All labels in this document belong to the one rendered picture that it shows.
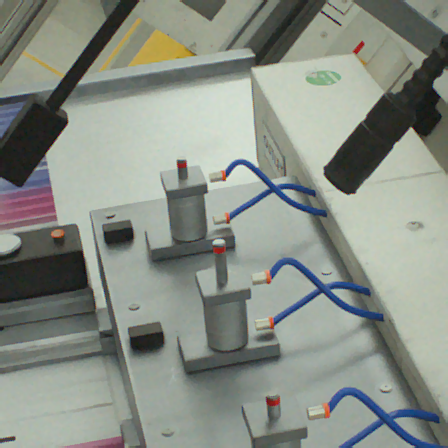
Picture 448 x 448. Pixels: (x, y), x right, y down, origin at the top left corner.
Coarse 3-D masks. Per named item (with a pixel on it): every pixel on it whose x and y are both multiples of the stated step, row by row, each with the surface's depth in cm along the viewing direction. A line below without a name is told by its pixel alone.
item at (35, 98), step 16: (32, 96) 63; (32, 112) 62; (48, 112) 62; (64, 112) 63; (16, 128) 62; (32, 128) 62; (48, 128) 63; (64, 128) 63; (0, 144) 63; (16, 144) 63; (32, 144) 63; (48, 144) 63; (0, 160) 63; (16, 160) 63; (32, 160) 63; (0, 176) 63; (16, 176) 64
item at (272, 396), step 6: (270, 390) 54; (276, 390) 54; (270, 396) 53; (276, 396) 53; (270, 402) 53; (276, 402) 53; (270, 408) 54; (276, 408) 54; (270, 414) 54; (276, 414) 54
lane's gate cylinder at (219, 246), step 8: (216, 240) 62; (216, 248) 62; (224, 248) 62; (216, 256) 62; (224, 256) 62; (216, 264) 63; (224, 264) 63; (216, 272) 63; (224, 272) 63; (224, 280) 63
